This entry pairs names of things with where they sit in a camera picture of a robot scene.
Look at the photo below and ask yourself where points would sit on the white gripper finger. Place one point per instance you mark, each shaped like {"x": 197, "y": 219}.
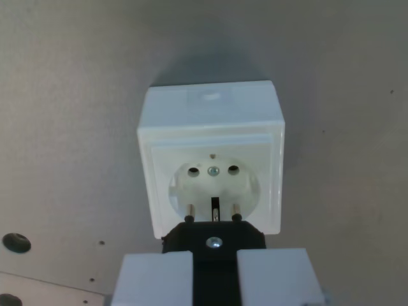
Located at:
{"x": 153, "y": 280}
{"x": 274, "y": 277}

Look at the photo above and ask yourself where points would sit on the black two-pin power plug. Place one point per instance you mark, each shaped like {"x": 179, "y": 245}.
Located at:
{"x": 191, "y": 236}

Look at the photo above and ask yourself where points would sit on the white wall socket box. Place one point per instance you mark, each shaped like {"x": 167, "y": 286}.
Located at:
{"x": 210, "y": 127}

